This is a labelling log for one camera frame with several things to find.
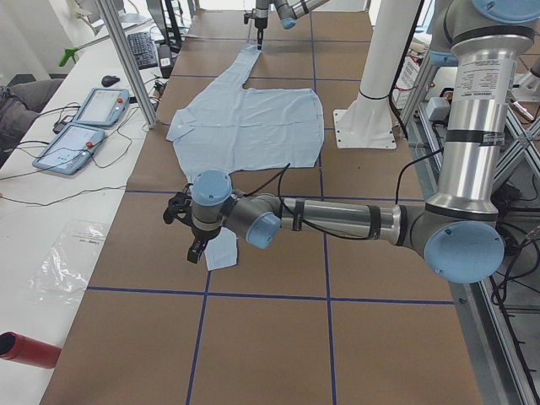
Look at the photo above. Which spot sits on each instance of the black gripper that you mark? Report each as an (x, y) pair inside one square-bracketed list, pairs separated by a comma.
[(260, 22), (199, 234)]

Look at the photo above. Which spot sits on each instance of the upper teach pendant tablet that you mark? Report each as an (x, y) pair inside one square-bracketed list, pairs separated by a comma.
[(103, 107)]

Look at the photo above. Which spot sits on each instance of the black keyboard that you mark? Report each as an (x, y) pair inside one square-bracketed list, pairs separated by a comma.
[(143, 49)]

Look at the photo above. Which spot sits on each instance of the aluminium frame post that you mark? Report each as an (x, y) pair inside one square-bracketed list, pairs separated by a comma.
[(110, 17)]

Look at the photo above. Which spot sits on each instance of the lower teach pendant tablet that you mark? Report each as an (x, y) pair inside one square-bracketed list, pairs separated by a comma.
[(70, 150)]

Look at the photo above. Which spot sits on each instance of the black computer mouse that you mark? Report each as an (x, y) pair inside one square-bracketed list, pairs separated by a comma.
[(109, 80)]

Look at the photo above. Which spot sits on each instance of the seated person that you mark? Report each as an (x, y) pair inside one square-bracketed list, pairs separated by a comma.
[(21, 104)]

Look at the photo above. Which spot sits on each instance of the teach pendant tablet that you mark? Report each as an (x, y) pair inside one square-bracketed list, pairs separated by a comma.
[(103, 107), (70, 150)]

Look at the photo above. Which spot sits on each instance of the light blue striped shirt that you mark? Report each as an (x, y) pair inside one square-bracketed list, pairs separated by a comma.
[(227, 128)]

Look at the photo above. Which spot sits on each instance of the clear plastic bag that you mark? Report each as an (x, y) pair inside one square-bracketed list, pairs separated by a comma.
[(64, 273)]

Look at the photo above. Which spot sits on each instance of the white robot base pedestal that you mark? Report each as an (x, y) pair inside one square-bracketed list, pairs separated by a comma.
[(367, 123)]

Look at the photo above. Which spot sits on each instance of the red cylinder bottle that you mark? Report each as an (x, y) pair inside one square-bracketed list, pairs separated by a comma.
[(28, 351)]

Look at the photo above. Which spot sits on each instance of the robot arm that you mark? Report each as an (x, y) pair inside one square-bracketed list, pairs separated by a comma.
[(287, 13), (325, 52)]

